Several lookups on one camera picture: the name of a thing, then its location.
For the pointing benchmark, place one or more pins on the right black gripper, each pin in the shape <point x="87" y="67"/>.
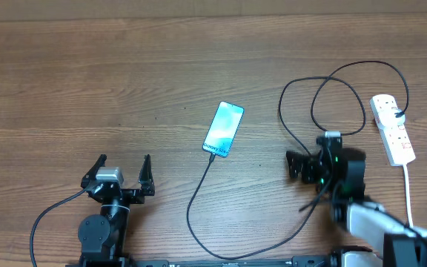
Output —
<point x="308" y="163"/>

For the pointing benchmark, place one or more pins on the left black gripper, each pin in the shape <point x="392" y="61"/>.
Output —
<point x="137" y="196"/>

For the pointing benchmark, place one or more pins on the Galaxy S24 smartphone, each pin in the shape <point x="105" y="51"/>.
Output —
<point x="222" y="131"/>

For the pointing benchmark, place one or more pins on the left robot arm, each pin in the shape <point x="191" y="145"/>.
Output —
<point x="102" y="235"/>

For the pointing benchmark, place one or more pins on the white charger plug adapter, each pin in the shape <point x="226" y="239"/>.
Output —
<point x="390" y="118"/>

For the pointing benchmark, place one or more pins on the white power strip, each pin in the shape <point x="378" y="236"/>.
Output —
<point x="396" y="142"/>

